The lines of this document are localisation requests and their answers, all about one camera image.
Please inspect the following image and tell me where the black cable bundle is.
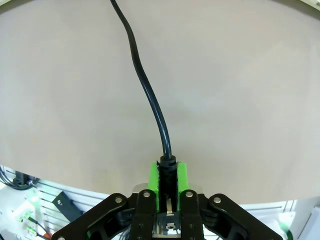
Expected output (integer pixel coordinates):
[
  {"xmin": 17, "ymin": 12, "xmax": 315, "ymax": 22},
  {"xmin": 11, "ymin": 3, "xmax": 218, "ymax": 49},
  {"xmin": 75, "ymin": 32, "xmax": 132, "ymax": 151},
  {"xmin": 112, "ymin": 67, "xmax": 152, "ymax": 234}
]
[{"xmin": 0, "ymin": 165, "xmax": 20, "ymax": 189}]

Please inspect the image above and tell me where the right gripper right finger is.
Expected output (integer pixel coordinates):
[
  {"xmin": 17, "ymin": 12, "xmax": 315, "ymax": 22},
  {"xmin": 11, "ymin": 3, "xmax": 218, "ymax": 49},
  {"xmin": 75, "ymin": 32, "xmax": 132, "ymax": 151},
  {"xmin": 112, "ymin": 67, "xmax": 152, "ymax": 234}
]
[{"xmin": 175, "ymin": 161, "xmax": 281, "ymax": 240}]

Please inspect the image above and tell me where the black mounting bracket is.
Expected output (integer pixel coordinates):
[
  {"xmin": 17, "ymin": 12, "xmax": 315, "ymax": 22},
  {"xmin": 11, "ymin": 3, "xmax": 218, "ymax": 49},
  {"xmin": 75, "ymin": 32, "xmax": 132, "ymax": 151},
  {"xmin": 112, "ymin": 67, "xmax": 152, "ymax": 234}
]
[{"xmin": 14, "ymin": 170, "xmax": 33, "ymax": 188}]

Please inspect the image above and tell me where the green-tipped thin black wire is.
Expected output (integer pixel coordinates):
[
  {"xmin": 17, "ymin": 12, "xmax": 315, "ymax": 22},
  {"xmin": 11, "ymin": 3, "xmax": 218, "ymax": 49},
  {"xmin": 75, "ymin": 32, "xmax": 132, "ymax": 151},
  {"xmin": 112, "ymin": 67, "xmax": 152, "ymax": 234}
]
[{"xmin": 24, "ymin": 214, "xmax": 55, "ymax": 238}]

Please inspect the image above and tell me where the white slotted base plate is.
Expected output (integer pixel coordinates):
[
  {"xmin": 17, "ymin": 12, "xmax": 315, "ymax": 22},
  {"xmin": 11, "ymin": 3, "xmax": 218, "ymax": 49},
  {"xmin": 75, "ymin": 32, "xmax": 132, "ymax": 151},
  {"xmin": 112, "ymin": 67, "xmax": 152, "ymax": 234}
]
[{"xmin": 0, "ymin": 163, "xmax": 118, "ymax": 240}]

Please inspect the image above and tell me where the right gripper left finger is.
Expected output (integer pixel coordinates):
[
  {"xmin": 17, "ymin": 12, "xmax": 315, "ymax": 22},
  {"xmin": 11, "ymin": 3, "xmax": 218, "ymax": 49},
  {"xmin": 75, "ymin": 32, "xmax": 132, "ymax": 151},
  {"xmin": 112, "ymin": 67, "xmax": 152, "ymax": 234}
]
[{"xmin": 51, "ymin": 161, "xmax": 161, "ymax": 240}]

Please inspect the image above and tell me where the black power cable with plug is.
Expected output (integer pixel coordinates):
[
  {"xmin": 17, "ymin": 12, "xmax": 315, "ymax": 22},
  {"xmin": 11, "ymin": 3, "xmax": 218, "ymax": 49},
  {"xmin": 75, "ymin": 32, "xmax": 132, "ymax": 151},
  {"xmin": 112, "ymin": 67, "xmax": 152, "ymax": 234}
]
[{"xmin": 109, "ymin": 0, "xmax": 181, "ymax": 232}]

